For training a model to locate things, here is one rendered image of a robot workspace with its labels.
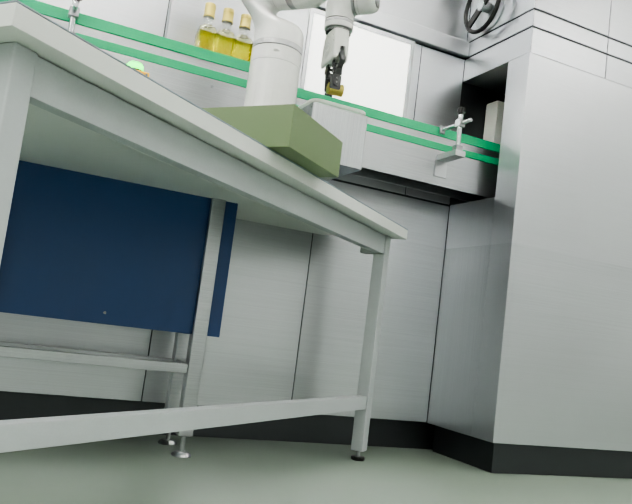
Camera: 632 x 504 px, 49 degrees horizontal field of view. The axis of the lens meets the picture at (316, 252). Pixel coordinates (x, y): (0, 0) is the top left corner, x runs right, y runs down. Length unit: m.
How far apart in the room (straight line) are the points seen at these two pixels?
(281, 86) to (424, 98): 1.16
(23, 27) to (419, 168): 1.63
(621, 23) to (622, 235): 0.78
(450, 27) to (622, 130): 0.75
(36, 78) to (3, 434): 0.50
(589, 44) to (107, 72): 2.00
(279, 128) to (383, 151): 0.90
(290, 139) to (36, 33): 0.62
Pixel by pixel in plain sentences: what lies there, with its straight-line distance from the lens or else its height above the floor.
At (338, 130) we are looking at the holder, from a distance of 1.96.
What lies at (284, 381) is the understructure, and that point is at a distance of 2.39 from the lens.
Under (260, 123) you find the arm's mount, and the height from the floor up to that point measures 0.80.
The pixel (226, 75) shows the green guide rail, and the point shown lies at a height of 1.08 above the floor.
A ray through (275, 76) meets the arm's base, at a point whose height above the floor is 0.95.
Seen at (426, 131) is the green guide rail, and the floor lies 1.11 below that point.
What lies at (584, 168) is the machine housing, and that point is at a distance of 2.65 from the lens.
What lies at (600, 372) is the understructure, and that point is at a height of 0.36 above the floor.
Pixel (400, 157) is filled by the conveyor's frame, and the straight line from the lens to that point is 2.37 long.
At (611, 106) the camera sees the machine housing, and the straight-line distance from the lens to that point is 2.79.
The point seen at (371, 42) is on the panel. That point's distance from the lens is 2.64.
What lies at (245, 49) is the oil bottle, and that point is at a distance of 2.26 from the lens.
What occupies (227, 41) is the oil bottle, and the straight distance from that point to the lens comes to 2.24.
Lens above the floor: 0.38
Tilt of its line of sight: 6 degrees up
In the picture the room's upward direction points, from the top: 7 degrees clockwise
